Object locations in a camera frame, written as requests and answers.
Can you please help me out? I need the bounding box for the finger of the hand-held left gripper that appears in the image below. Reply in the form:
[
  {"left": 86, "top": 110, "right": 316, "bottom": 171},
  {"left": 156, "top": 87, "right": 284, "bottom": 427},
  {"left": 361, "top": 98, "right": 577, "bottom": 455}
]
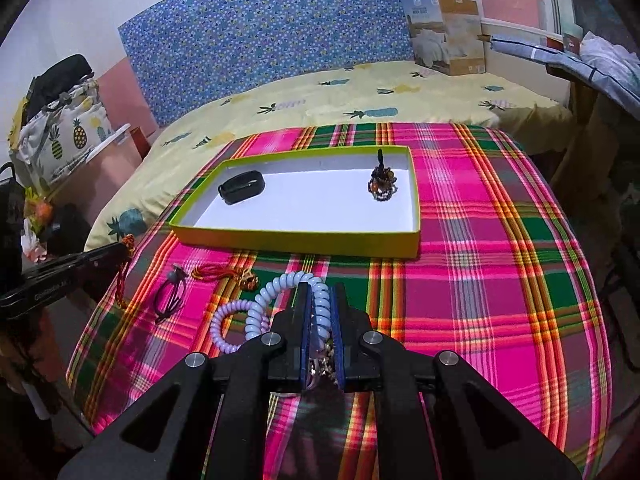
[{"left": 21, "top": 242, "right": 127, "bottom": 287}]

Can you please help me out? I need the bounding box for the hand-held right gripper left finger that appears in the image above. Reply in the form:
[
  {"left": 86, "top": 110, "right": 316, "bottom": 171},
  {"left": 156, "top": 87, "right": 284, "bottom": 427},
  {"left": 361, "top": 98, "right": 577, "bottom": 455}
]
[{"left": 57, "top": 281, "right": 315, "bottom": 480}]

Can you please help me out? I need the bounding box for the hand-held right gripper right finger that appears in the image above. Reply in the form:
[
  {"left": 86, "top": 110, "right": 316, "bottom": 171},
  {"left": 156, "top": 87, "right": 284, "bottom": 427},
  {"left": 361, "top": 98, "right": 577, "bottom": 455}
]
[{"left": 329, "top": 282, "right": 585, "bottom": 480}]

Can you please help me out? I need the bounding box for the gold beaded hair clip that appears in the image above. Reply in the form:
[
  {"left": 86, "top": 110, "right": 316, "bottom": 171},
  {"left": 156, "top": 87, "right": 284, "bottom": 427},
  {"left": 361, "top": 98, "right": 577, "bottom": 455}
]
[{"left": 307, "top": 339, "right": 342, "bottom": 392}]

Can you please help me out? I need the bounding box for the red gold cord bracelet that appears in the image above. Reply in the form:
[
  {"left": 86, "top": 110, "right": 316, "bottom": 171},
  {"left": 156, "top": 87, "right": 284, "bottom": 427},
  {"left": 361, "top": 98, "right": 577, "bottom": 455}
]
[
  {"left": 115, "top": 234, "right": 136, "bottom": 310},
  {"left": 191, "top": 263, "right": 261, "bottom": 292}
]

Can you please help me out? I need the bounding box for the lilac spiral hair tie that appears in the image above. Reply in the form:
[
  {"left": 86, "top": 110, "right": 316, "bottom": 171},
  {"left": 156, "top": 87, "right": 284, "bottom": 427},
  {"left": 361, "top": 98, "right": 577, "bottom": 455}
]
[{"left": 210, "top": 271, "right": 332, "bottom": 356}]

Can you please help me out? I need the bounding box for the black hair tie with bead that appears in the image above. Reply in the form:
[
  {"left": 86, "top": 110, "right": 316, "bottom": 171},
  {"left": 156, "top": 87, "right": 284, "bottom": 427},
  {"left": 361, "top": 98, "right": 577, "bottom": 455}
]
[{"left": 153, "top": 263, "right": 189, "bottom": 324}]

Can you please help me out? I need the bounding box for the yellow-green shallow box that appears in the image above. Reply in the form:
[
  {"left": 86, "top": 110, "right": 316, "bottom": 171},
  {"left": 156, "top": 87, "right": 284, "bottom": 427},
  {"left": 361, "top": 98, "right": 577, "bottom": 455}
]
[{"left": 169, "top": 145, "right": 422, "bottom": 259}]

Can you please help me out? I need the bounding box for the brown beaded pendant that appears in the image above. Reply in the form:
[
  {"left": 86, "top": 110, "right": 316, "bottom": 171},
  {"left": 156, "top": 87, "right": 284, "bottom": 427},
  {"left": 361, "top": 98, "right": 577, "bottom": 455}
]
[{"left": 367, "top": 147, "right": 400, "bottom": 205}]

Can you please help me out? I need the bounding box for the black fitness band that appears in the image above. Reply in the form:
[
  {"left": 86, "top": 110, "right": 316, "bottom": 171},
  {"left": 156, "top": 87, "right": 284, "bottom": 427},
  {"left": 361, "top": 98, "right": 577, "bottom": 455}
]
[{"left": 217, "top": 171, "right": 266, "bottom": 205}]

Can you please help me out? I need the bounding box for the pineapple print white bag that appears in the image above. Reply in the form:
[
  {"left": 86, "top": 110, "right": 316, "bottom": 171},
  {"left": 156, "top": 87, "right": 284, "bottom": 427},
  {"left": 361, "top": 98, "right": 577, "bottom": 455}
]
[{"left": 8, "top": 79, "right": 114, "bottom": 187}]

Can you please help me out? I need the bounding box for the pink green plaid cloth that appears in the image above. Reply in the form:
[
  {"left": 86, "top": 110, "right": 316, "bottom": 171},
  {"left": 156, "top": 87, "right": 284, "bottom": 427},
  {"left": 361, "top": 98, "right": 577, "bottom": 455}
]
[{"left": 66, "top": 122, "right": 614, "bottom": 480}]

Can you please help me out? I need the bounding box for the black bag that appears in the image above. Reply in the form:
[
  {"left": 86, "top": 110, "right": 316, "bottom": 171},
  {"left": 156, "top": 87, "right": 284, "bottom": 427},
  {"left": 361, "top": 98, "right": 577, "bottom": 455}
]
[{"left": 24, "top": 54, "right": 96, "bottom": 122}]

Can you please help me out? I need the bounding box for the yellow pineapple print bedsheet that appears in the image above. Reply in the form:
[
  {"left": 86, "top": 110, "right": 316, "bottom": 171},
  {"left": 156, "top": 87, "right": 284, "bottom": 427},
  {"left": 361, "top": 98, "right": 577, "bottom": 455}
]
[{"left": 84, "top": 59, "right": 572, "bottom": 252}]

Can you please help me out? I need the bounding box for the blue floral headboard panel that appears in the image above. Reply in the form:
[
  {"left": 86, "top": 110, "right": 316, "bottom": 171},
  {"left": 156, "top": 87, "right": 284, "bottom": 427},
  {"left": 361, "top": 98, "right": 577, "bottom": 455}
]
[{"left": 118, "top": 0, "right": 432, "bottom": 128}]

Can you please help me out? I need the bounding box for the cardboard quilt box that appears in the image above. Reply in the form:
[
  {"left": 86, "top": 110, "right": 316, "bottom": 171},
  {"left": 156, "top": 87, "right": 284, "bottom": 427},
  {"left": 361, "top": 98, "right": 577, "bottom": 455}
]
[{"left": 400, "top": 0, "right": 489, "bottom": 77}]

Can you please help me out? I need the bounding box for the ironing board with items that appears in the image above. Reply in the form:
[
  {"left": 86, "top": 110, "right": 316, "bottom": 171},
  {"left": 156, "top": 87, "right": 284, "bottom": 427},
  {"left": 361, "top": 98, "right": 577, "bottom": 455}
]
[{"left": 489, "top": 32, "right": 640, "bottom": 113}]

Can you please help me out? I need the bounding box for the white crumpled cloth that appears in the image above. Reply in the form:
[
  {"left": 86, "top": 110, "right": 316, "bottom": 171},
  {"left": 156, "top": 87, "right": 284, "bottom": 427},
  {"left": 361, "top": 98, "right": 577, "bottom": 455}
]
[{"left": 579, "top": 31, "right": 640, "bottom": 83}]

